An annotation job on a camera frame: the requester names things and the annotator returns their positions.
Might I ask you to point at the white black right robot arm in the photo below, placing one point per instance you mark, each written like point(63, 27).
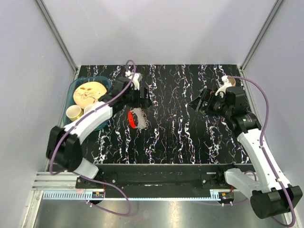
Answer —
point(272, 194)

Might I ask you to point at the teal plastic bin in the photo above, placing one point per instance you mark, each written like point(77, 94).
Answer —
point(76, 83)

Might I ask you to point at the yellow mug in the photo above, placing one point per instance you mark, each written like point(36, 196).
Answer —
point(88, 108)
point(74, 112)

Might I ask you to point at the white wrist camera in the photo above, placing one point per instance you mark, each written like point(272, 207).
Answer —
point(222, 89)
point(135, 78)

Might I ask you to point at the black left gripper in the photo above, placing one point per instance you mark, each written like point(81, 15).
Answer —
point(142, 103)

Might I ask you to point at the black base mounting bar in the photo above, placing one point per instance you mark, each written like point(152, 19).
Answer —
point(167, 181)

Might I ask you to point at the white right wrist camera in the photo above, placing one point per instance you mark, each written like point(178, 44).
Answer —
point(222, 89)

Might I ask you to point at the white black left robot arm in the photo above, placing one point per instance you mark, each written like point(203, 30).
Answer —
point(64, 144)

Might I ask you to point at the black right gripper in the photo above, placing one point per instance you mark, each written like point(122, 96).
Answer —
point(207, 95)

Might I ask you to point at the cream floral plate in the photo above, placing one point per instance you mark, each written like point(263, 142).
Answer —
point(88, 93)

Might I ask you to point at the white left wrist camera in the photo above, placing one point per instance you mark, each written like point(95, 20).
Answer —
point(135, 78)

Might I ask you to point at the beige ceramic cup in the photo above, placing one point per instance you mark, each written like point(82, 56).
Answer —
point(232, 81)

